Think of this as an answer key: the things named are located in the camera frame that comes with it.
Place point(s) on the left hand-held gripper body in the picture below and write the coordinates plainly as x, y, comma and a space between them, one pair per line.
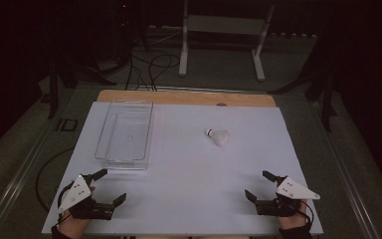
79, 194

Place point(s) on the black tripod stand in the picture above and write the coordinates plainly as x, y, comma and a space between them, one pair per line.
54, 86
326, 99

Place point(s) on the metal floor rail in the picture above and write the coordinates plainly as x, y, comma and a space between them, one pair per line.
344, 166
23, 166

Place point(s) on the wooden table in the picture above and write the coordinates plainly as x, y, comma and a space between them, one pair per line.
185, 98

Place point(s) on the white metal stand frame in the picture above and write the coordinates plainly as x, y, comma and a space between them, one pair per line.
184, 49

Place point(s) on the person's right hand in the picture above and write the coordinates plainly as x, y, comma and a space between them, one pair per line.
291, 219

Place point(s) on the person's left hand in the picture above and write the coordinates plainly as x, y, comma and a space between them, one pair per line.
74, 226

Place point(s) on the white table mat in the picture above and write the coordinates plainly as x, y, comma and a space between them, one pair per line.
185, 172

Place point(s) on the black rectangular floor frame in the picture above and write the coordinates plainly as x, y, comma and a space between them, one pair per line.
67, 125

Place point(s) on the clear plastic container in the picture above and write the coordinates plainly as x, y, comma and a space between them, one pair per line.
126, 136

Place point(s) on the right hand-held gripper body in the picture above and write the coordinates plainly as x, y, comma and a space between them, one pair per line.
293, 191

